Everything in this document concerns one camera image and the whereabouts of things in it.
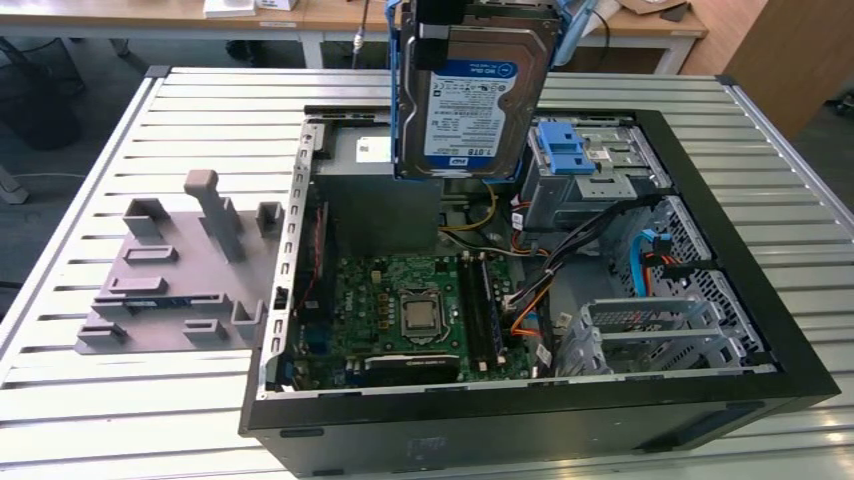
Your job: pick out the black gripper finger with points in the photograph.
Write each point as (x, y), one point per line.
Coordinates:
(436, 47)

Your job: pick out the hard disk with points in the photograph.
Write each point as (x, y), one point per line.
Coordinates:
(467, 110)

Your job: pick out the grey disk bay cage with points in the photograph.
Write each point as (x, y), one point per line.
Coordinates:
(654, 335)

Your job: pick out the white box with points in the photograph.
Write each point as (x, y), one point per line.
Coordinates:
(276, 4)
(228, 7)

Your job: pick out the blue drive bay latch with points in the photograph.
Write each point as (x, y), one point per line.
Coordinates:
(563, 150)

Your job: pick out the brown cardboard piece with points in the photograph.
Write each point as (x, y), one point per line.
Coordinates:
(650, 7)

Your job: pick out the grey power supply unit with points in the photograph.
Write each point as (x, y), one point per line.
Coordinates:
(373, 215)

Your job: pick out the wooden desk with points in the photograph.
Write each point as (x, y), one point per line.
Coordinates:
(200, 24)

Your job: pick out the grey optical drive cage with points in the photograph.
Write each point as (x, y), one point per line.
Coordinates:
(600, 195)

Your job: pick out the CPU socket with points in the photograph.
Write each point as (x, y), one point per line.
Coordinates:
(420, 295)

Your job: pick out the green motherboard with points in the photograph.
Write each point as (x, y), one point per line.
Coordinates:
(363, 300)

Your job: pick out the white board connector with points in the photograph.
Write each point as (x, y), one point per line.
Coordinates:
(510, 301)

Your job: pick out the wooden cabinet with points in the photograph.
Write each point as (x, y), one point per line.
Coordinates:
(787, 60)

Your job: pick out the silver CPU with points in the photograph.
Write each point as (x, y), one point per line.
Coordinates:
(419, 316)

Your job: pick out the RAM stick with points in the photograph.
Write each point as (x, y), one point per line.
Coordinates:
(495, 320)
(167, 302)

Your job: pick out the black power plug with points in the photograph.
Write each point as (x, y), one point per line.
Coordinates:
(674, 270)

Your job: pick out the black mesh waste bin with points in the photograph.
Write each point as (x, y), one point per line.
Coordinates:
(40, 90)

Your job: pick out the black graphics card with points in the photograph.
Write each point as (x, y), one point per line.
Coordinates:
(409, 367)

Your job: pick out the grey parts rack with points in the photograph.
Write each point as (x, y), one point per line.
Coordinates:
(180, 325)

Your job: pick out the white stand foot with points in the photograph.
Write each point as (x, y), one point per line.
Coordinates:
(13, 187)

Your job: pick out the black PC case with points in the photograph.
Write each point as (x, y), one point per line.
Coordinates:
(467, 430)

